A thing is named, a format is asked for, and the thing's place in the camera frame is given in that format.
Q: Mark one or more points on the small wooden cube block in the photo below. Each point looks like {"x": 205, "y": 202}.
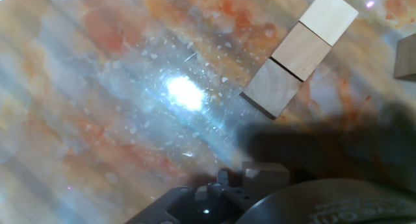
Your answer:
{"x": 328, "y": 17}
{"x": 265, "y": 180}
{"x": 271, "y": 89}
{"x": 300, "y": 52}
{"x": 406, "y": 58}

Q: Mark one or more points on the orange marble pattern sheet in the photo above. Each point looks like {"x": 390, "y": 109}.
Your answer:
{"x": 97, "y": 104}

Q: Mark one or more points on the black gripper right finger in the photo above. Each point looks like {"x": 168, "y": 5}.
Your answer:
{"x": 302, "y": 176}

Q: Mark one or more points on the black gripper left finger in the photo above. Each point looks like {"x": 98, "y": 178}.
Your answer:
{"x": 208, "y": 203}

